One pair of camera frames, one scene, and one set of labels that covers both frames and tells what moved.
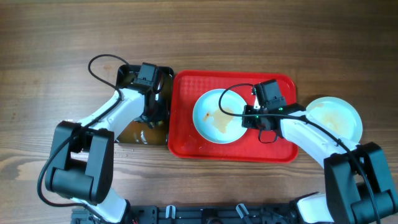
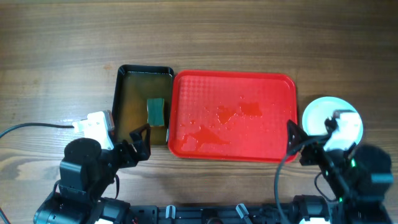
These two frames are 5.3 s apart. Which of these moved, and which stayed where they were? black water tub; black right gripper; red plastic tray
Moved: black right gripper
Stayed: red plastic tray; black water tub
